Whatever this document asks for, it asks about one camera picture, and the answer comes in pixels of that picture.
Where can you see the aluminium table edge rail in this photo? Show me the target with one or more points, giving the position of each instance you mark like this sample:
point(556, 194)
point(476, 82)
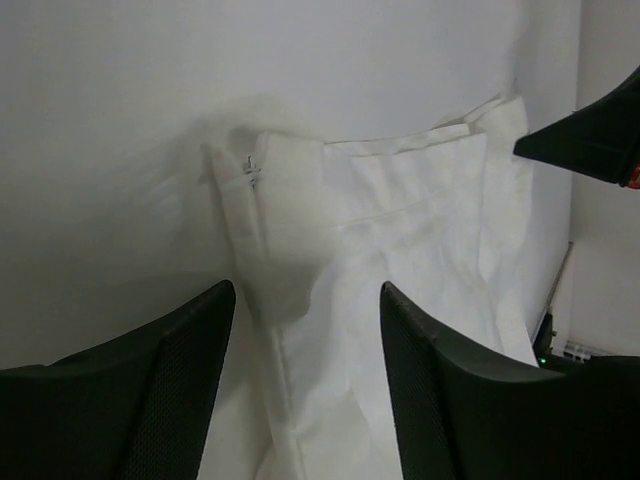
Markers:
point(552, 292)

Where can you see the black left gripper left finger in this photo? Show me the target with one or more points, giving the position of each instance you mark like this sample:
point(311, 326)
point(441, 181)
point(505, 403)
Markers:
point(136, 407)

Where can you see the white pleated skirt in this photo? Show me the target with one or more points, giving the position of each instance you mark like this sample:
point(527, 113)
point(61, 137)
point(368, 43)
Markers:
point(316, 228)

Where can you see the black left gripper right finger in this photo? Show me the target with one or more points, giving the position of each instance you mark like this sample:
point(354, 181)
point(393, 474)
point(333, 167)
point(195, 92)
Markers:
point(464, 411)

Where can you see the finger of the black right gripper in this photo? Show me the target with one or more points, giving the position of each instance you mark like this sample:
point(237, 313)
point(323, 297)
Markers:
point(600, 141)

